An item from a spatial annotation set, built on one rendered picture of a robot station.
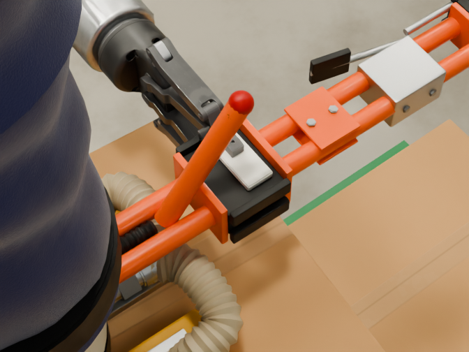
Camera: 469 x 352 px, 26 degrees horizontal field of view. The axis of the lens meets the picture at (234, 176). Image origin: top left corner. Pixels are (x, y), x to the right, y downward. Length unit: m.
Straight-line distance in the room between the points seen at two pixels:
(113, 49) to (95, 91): 1.54
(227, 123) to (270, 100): 1.66
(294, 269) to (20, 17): 0.63
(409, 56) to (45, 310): 0.51
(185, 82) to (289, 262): 0.23
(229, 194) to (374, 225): 0.80
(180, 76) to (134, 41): 0.08
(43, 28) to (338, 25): 2.20
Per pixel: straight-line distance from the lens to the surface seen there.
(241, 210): 0.94
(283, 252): 1.10
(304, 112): 1.02
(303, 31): 2.71
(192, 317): 1.04
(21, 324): 0.74
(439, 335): 1.66
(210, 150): 0.91
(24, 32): 0.54
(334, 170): 2.45
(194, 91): 0.99
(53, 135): 0.64
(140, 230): 0.96
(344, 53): 1.07
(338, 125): 1.02
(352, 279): 1.69
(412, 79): 1.06
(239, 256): 1.09
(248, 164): 0.97
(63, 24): 0.57
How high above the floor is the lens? 2.03
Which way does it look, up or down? 57 degrees down
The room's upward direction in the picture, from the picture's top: straight up
